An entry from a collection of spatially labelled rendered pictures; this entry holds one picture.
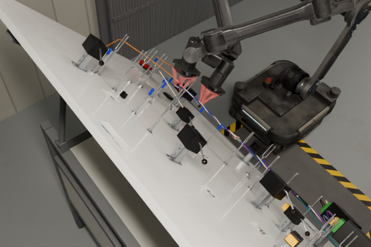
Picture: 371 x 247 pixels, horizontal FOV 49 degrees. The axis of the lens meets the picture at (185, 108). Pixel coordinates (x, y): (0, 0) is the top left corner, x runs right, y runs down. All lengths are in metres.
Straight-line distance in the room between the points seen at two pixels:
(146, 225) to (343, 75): 2.36
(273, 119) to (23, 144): 1.67
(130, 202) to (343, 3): 1.08
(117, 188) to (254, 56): 2.06
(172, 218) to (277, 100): 2.15
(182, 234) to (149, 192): 0.10
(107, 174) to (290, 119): 1.42
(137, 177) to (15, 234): 1.91
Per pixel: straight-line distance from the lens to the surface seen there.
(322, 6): 1.46
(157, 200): 0.75
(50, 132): 1.68
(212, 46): 1.43
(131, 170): 0.78
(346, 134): 3.16
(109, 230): 1.66
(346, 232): 1.27
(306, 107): 2.87
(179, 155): 0.99
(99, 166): 1.79
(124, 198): 1.71
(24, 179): 2.78
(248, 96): 2.76
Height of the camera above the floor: 2.33
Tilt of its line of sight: 51 degrees down
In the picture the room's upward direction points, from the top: 6 degrees clockwise
